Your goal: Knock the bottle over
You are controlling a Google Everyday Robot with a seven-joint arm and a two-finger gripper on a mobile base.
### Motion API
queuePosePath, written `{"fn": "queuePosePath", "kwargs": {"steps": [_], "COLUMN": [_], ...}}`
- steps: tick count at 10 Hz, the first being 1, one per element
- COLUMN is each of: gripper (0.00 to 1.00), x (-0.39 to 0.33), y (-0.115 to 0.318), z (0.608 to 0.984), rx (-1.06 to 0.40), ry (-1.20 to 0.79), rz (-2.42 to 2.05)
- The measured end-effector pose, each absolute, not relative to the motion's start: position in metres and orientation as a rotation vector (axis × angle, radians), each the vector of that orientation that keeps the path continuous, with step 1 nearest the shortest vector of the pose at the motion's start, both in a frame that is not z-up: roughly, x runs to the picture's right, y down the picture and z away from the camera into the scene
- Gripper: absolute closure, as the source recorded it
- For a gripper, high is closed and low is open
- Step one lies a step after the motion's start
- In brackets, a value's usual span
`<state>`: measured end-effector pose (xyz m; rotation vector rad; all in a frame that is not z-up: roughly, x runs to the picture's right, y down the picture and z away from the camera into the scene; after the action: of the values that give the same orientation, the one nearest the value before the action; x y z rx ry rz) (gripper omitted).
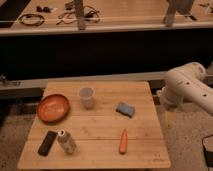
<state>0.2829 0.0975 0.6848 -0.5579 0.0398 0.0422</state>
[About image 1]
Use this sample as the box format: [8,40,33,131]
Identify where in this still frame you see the orange carrot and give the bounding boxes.
[119,129,128,154]

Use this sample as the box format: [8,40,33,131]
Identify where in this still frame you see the black rectangular block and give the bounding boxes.
[38,131,57,156]

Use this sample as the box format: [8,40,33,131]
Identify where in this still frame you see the tangled cables on bench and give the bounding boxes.
[55,1,101,25]

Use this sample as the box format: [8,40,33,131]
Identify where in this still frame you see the wooden cutting board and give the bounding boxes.
[18,81,171,169]

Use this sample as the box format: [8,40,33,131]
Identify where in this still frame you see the clear plastic cup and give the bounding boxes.
[79,87,94,109]

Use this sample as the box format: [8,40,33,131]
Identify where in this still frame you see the grey metal post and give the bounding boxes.
[74,0,86,30]
[163,0,195,27]

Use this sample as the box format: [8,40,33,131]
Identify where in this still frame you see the black coiled cable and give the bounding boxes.
[17,13,46,27]

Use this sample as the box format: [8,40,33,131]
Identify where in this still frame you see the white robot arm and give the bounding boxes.
[159,62,213,116]

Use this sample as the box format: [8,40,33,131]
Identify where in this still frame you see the orange plate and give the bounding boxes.
[36,94,70,123]

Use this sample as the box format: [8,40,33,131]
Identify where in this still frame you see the clear plastic bottle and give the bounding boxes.
[57,130,77,154]

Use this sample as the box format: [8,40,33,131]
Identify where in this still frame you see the grey metal post right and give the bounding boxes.
[163,0,195,27]

